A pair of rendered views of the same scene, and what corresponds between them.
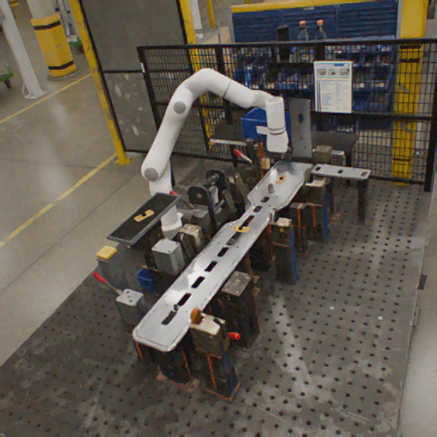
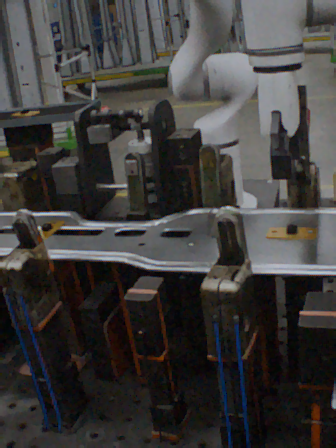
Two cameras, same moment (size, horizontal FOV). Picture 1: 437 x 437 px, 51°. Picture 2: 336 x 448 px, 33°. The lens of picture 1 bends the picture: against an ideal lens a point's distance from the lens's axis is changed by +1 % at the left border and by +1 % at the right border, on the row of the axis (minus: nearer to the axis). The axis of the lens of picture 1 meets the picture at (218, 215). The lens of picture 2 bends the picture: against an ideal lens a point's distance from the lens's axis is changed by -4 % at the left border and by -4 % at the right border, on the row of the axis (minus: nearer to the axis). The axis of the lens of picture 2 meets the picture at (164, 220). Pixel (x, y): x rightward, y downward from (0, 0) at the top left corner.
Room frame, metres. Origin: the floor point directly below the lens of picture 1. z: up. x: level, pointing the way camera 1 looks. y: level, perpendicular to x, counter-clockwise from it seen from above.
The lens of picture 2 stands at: (1.69, -1.15, 1.41)
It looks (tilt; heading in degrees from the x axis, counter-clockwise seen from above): 23 degrees down; 78
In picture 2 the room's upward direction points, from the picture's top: 9 degrees counter-clockwise
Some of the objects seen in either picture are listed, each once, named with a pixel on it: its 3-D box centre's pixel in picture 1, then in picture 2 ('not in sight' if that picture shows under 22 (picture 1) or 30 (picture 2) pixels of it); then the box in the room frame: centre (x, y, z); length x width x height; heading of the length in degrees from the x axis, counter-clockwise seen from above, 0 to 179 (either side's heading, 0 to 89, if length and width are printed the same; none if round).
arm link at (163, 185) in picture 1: (158, 171); (225, 98); (2.22, 0.27, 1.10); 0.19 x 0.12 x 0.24; 169
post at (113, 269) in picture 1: (122, 294); not in sight; (1.49, 0.47, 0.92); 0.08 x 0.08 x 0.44; 54
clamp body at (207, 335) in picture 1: (216, 356); not in sight; (1.11, 0.10, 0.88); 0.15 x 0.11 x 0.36; 54
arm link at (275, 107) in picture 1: (275, 112); (273, 1); (2.08, -0.36, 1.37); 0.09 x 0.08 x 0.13; 168
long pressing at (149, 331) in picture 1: (240, 232); (37, 234); (1.67, -0.08, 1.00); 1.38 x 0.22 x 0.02; 144
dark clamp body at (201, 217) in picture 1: (205, 244); (88, 237); (1.78, 0.09, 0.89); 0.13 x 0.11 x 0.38; 54
